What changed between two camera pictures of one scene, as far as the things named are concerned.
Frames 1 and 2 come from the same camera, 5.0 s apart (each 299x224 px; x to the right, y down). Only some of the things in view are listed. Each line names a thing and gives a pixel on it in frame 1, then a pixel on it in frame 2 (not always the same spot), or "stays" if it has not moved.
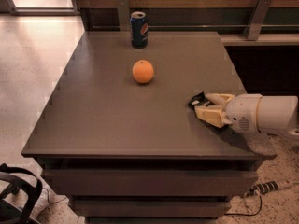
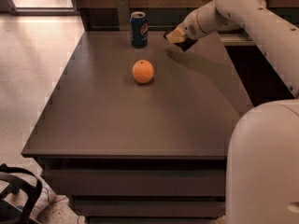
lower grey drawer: [151, 208] stays
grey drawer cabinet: [118, 137] stays
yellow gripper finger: [214, 114] → [176, 35]
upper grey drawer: [144, 182] stays
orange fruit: [143, 71] stays
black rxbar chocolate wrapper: [200, 100] → [183, 44]
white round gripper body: [242, 112] → [189, 28]
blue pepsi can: [139, 29] stays
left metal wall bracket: [123, 13] stays
